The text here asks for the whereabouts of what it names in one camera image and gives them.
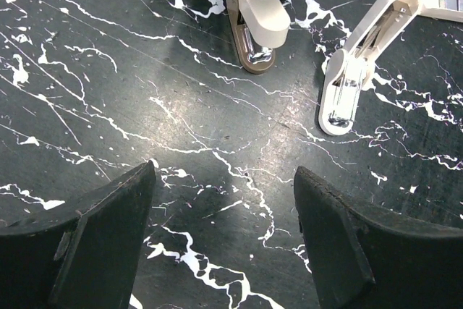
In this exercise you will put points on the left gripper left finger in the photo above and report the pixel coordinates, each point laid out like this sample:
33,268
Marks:
82,254

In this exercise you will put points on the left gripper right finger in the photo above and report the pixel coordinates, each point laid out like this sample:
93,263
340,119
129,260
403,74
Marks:
365,256

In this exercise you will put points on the beige grey stapler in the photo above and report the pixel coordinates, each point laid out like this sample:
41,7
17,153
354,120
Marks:
258,28

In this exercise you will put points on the silver staple strip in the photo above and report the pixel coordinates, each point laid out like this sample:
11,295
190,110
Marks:
453,5

